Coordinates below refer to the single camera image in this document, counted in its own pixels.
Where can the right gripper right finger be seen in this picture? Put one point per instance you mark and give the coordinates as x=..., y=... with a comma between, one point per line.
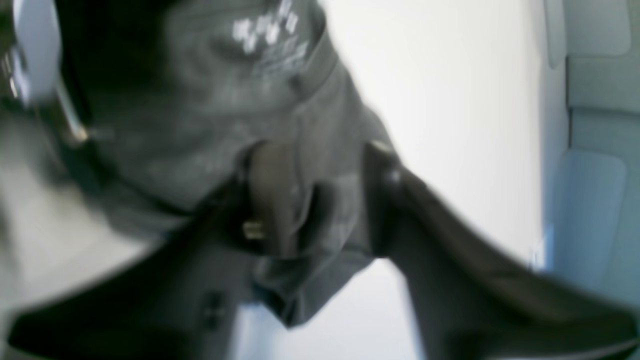
x=471, y=301

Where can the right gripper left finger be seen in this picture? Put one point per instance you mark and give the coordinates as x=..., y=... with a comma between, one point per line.
x=138, y=251

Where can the dark grey T-shirt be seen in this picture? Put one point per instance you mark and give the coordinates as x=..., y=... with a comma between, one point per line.
x=185, y=99

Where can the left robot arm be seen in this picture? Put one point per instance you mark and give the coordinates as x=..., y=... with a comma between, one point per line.
x=32, y=66

